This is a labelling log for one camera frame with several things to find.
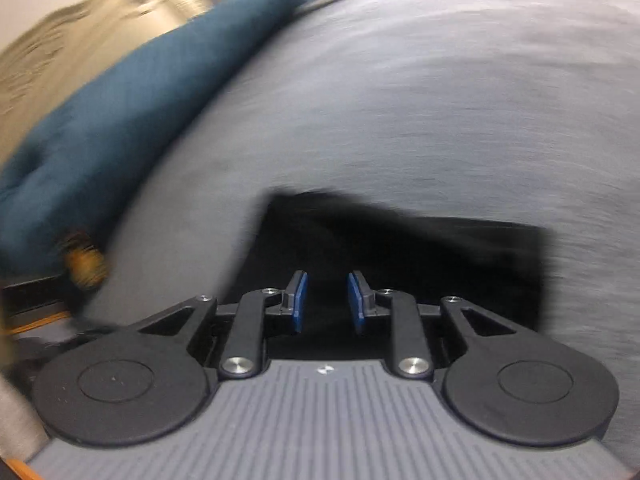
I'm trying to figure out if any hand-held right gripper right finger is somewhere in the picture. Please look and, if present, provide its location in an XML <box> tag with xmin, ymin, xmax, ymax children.
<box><xmin>347</xmin><ymin>270</ymin><xmax>521</xmax><ymax>380</ymax></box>

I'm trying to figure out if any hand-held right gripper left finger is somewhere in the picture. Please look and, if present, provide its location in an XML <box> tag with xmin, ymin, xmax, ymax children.
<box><xmin>136</xmin><ymin>270</ymin><xmax>309</xmax><ymax>381</ymax></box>

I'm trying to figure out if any black printed t-shirt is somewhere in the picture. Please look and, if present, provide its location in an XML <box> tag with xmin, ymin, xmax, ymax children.
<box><xmin>245</xmin><ymin>187</ymin><xmax>553</xmax><ymax>361</ymax></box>

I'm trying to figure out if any grey bed blanket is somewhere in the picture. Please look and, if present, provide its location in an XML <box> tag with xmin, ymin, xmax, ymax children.
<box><xmin>100</xmin><ymin>0</ymin><xmax>640</xmax><ymax>451</ymax></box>

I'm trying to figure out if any carved cream headboard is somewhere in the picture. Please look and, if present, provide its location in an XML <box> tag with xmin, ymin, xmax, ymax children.
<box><xmin>0</xmin><ymin>0</ymin><xmax>241</xmax><ymax>136</ymax></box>

